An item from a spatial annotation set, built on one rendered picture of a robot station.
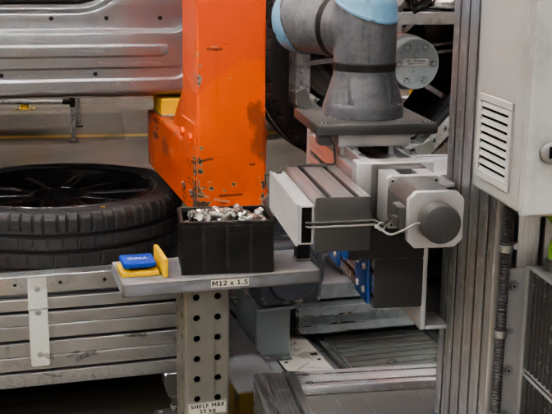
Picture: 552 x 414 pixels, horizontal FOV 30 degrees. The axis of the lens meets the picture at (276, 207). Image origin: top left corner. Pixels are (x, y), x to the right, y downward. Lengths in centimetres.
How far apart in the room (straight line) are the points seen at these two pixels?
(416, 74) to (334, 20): 76
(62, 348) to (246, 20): 87
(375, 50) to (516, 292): 51
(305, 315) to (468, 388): 109
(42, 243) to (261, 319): 60
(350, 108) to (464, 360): 49
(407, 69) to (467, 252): 93
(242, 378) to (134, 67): 89
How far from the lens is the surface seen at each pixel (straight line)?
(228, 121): 233
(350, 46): 188
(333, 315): 288
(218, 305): 223
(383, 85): 189
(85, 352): 250
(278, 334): 273
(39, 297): 244
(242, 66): 232
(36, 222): 252
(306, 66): 268
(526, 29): 144
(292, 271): 222
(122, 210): 256
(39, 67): 278
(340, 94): 189
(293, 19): 198
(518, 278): 169
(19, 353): 249
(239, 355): 263
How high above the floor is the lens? 110
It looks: 13 degrees down
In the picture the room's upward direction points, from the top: 1 degrees clockwise
